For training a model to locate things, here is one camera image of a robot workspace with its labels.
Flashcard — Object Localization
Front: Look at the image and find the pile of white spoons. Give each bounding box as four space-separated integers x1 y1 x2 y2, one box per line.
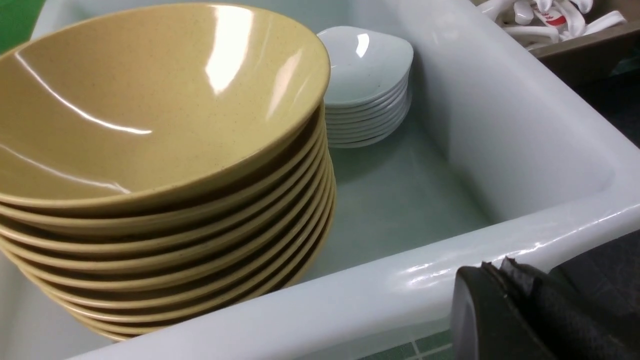
474 0 627 50

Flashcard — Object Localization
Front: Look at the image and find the white plastic tub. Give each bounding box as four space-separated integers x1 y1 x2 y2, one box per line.
1 0 639 360

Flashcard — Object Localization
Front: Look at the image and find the black serving tray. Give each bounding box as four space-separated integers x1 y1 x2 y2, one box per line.
545 75 640 321

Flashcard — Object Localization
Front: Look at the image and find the green cloth backdrop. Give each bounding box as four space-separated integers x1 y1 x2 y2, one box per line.
0 0 45 54

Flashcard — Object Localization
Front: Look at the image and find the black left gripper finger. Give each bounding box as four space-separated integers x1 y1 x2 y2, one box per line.
450 257 640 360

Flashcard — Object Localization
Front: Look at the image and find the brown spoon bin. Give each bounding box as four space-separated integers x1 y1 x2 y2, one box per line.
526 0 640 85

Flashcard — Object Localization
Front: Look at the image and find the stack of white dishes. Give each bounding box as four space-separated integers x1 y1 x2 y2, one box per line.
318 26 414 150

